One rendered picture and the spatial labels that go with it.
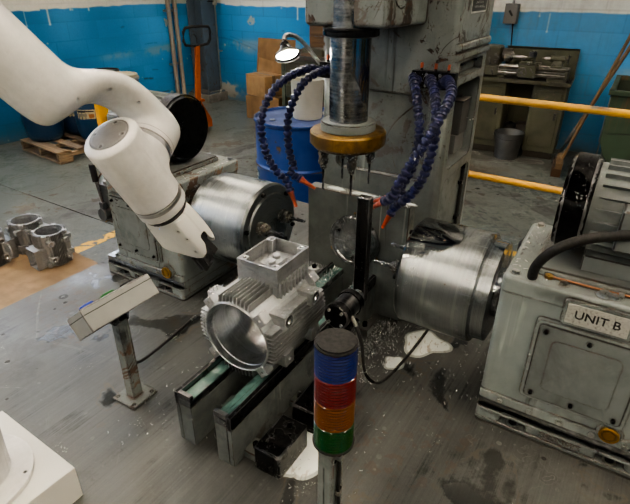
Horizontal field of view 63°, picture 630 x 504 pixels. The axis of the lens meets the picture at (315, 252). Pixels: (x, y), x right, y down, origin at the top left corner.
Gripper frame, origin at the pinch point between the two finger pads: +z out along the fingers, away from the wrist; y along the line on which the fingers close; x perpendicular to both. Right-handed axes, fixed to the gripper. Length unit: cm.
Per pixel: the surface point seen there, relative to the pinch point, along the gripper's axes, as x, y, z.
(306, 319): 2.2, 15.2, 20.2
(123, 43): 379, -507, 235
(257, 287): 1.2, 8.1, 8.8
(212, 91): 443, -465, 361
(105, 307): -14.2, -17.6, 3.6
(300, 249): 13.5, 10.9, 11.9
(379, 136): 44.8, 17.5, 8.4
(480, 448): -5, 53, 42
